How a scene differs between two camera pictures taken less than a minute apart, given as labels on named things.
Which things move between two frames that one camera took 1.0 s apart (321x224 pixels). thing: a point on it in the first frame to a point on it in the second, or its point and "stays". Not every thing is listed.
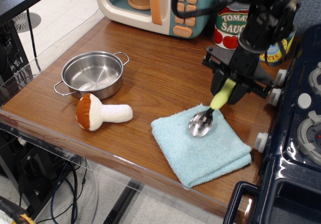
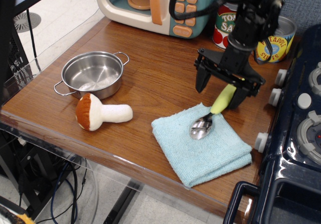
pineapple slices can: x=274 y=52 stays
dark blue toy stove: x=289 y=190 stays
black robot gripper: x=243 y=64 to x=231 y=65
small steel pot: x=98 y=73 stays
